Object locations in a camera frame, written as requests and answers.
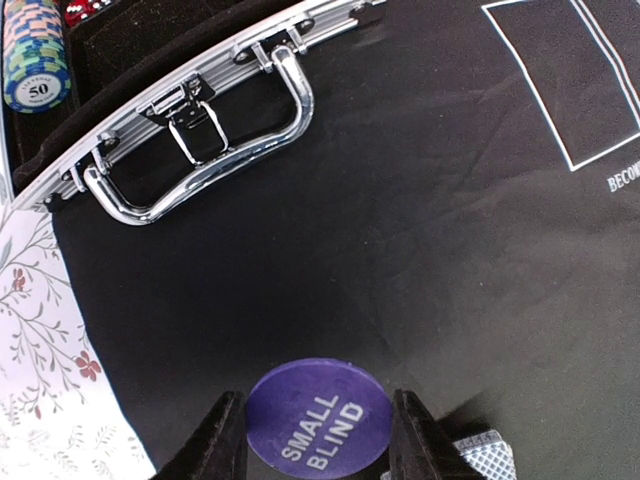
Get long poker chip stack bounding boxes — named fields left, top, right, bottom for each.
left=2, top=1, right=71, bottom=114

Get purple small blind button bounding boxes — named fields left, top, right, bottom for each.
left=245, top=358, right=393, bottom=479

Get aluminium poker chip case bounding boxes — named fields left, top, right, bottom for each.
left=1, top=1, right=386, bottom=226

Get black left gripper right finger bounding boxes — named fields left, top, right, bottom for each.
left=389, top=389, right=480, bottom=480

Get blue patterned card deck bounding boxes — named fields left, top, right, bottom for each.
left=454, top=429, right=517, bottom=480

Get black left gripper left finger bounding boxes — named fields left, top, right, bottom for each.
left=154, top=391, right=248, bottom=480

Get black poker mat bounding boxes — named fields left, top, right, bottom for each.
left=53, top=1, right=639, bottom=479

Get red dice row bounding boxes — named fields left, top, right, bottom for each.
left=64, top=0, right=114, bottom=28

